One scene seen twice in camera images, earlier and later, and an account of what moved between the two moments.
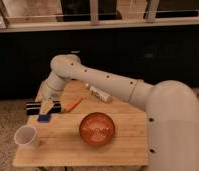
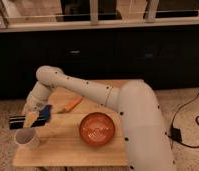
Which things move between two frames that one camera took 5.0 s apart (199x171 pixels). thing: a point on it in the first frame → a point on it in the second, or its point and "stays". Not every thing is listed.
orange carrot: (67, 107) stays
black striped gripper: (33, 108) → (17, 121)
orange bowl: (97, 128) stays
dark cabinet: (151, 55) stays
